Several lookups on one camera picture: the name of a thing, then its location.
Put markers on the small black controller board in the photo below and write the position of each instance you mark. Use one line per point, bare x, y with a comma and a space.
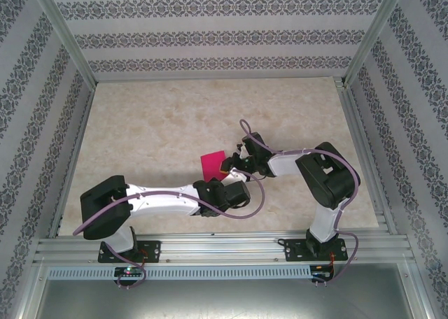
322, 271
127, 271

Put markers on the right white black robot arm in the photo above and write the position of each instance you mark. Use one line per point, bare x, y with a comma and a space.
329, 179

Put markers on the grey sheet metal panel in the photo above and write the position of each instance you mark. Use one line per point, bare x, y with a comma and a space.
224, 298

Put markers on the thin aluminium frame bar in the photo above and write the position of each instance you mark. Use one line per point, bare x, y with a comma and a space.
217, 78

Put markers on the aluminium side rail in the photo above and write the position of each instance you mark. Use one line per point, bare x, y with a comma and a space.
367, 123
70, 151

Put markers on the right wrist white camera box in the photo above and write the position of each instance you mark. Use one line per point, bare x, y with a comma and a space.
242, 151

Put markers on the wide aluminium base rail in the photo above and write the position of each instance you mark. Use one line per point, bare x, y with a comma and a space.
224, 245

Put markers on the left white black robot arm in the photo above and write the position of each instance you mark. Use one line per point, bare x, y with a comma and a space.
101, 207

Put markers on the aluminium frame post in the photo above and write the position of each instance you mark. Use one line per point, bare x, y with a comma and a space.
378, 25
59, 21

